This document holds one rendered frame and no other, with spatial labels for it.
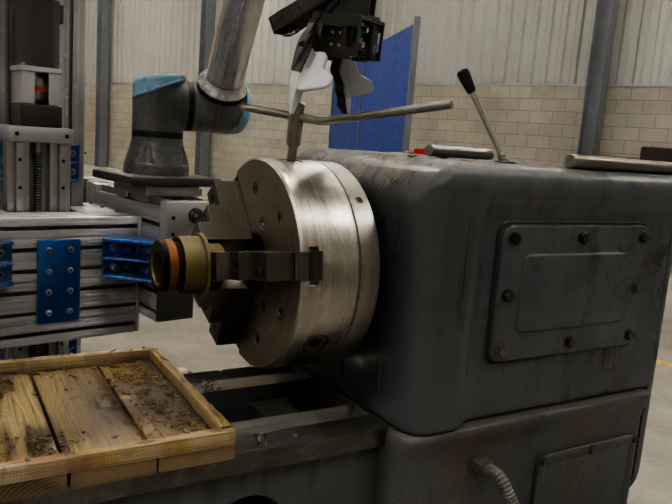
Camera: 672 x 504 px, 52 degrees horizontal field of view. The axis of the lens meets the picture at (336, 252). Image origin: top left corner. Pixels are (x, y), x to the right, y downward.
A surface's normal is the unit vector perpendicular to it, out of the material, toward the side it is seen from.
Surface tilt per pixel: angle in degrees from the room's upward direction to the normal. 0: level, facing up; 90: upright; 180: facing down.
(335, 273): 85
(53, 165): 90
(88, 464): 90
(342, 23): 93
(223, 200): 51
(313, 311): 104
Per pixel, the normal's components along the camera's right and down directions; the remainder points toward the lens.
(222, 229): 0.43, -0.49
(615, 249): 0.51, 0.18
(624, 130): -0.66, 0.07
